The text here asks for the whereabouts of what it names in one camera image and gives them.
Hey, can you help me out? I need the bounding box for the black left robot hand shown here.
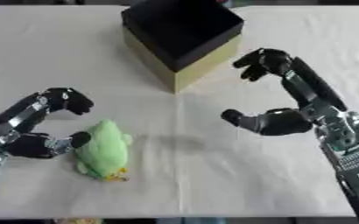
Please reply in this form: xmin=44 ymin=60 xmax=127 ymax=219
xmin=0 ymin=87 xmax=95 ymax=159

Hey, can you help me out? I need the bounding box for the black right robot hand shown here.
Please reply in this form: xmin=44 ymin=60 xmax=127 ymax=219
xmin=219 ymin=47 xmax=350 ymax=137

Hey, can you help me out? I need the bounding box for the tan box with black inside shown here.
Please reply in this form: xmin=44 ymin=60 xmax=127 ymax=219
xmin=119 ymin=0 xmax=246 ymax=95

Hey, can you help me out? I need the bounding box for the green soft toy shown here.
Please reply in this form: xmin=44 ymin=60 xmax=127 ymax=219
xmin=72 ymin=118 xmax=136 ymax=182

